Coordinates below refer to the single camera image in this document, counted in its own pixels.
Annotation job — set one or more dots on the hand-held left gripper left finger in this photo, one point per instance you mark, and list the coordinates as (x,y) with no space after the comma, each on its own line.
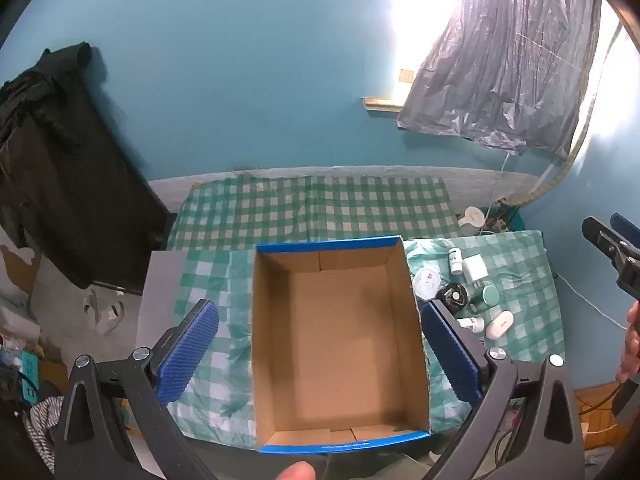
(187,355)

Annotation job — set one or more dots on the grey plastic sheet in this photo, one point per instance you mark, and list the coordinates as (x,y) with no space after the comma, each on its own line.
(500,60)

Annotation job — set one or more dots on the white cube charger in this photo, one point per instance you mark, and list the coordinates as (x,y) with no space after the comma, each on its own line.
(474,268)

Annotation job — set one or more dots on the black round fan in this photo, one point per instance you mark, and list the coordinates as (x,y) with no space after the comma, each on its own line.
(452,299)

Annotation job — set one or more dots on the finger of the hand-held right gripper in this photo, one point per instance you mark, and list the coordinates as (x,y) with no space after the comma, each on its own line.
(625,225)
(607,242)

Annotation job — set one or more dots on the striped cloth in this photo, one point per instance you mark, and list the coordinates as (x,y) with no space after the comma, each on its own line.
(42,425)

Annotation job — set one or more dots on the white earbuds case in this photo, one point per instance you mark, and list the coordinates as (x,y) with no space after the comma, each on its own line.
(499,325)

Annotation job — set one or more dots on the round white tape disc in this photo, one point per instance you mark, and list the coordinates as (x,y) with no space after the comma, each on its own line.
(426,283)

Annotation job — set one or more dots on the person's right hand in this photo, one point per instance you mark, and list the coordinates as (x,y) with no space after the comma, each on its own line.
(631,345)

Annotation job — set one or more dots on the white pill bottle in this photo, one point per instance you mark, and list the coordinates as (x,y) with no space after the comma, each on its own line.
(470,324)

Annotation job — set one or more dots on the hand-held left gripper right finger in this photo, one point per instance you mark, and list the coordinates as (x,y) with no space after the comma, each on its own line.
(455,355)

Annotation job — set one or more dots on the cardboard box with blue edge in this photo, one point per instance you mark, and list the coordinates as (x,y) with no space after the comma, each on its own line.
(340,335)

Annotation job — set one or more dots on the large-checked green plastic sheet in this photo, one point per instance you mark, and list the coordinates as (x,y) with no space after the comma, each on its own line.
(520,280)

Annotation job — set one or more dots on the small-checked green tablecloth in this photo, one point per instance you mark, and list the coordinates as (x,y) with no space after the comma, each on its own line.
(300,210)

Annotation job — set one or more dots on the teal box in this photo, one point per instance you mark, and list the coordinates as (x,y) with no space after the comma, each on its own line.
(28,375)

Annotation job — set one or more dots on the small white bottle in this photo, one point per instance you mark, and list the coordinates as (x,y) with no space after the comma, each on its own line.
(455,260)

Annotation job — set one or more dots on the brown cardboard piece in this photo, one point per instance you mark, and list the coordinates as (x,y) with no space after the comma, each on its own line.
(20,267)

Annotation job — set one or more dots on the black hanging cloth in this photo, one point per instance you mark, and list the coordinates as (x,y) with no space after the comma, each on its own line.
(65,185)

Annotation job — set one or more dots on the green metal jar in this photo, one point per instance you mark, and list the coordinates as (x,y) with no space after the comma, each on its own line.
(487,297)

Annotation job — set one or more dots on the white round plug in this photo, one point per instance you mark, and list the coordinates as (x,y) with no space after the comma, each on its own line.
(472,216)

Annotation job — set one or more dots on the person's left hand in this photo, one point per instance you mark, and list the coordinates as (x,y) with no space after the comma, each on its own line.
(297,471)

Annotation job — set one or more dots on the white slipper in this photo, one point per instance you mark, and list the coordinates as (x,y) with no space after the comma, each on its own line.
(111,319)
(90,305)

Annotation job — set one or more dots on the small square wall patch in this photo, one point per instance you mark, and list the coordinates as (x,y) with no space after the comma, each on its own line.
(406,76)

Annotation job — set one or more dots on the wooden ledge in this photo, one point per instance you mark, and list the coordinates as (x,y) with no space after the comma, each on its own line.
(382,103)

